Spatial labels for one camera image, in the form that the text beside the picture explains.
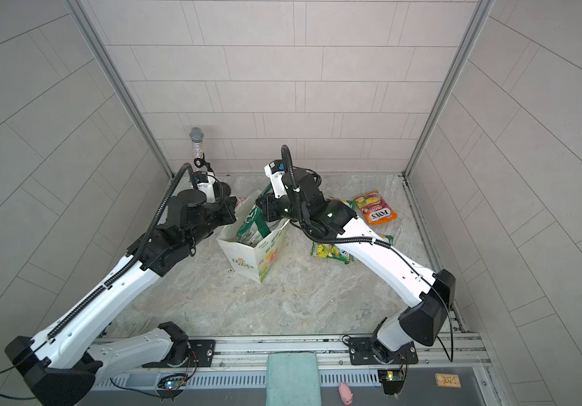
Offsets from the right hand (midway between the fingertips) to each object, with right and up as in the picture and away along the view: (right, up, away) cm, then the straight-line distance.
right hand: (255, 202), depth 66 cm
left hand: (-4, +2, +3) cm, 5 cm away
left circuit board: (-22, -48, -2) cm, 52 cm away
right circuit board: (+37, -49, +2) cm, 61 cm away
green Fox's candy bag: (+22, -18, +22) cm, 36 cm away
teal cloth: (+10, -47, 0) cm, 48 cm away
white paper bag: (-2, -18, +7) cm, 19 cm away
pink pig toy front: (+24, -49, -2) cm, 55 cm away
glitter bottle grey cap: (-24, +23, +20) cm, 39 cm away
